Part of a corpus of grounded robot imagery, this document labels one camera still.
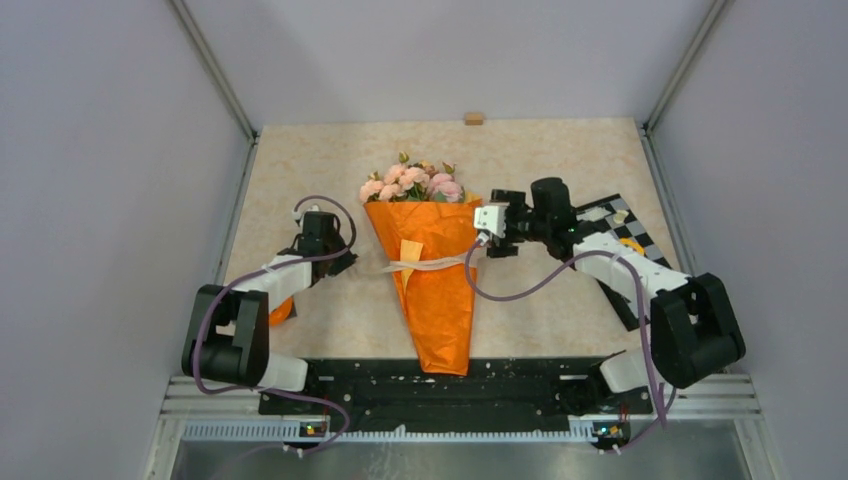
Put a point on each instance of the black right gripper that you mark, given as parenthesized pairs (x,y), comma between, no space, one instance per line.
(506,247)

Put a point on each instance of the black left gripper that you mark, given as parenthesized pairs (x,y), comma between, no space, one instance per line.
(347,257)

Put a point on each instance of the cream printed ribbon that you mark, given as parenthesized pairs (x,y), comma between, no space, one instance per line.
(410,260)

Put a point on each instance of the pink cream rose stem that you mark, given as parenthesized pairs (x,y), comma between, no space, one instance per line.
(430,169)

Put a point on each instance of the pink brown rose stem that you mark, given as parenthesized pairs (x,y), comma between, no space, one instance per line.
(405,181)

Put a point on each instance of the orange yellow wrapping paper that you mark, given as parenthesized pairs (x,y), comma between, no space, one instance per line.
(438,306)

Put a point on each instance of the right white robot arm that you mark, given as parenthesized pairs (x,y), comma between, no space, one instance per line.
(687,325)

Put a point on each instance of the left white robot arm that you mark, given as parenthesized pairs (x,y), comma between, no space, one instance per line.
(228,335)

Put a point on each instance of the orange tape measure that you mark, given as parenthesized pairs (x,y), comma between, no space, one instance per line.
(282,313)

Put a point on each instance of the small wooden block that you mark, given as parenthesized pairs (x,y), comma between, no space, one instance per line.
(474,119)

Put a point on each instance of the white chess knight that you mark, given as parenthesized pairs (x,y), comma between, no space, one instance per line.
(620,217)

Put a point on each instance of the yellow traffic light toy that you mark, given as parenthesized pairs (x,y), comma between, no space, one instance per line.
(633,244)

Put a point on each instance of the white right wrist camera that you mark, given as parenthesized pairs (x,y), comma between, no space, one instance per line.
(490,223)

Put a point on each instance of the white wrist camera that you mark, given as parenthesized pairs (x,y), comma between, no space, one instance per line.
(490,223)
(299,213)

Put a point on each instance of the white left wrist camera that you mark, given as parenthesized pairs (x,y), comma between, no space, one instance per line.
(299,213)

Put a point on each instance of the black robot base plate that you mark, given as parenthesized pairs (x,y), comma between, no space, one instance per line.
(498,395)

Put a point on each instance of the aluminium frame rail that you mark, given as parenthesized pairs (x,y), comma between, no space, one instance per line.
(713,431)

